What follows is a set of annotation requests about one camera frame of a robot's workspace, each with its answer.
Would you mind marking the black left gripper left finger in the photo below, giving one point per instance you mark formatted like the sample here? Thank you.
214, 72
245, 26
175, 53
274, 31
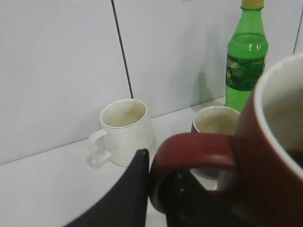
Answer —
125, 204

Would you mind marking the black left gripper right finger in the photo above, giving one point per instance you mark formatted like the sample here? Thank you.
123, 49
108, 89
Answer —
188, 204

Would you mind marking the red mug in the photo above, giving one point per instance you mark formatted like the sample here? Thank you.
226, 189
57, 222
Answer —
265, 153

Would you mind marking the dark grey mug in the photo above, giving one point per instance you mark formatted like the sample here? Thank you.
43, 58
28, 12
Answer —
219, 120

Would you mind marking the green soda bottle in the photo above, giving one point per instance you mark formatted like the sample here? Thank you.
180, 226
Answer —
246, 55

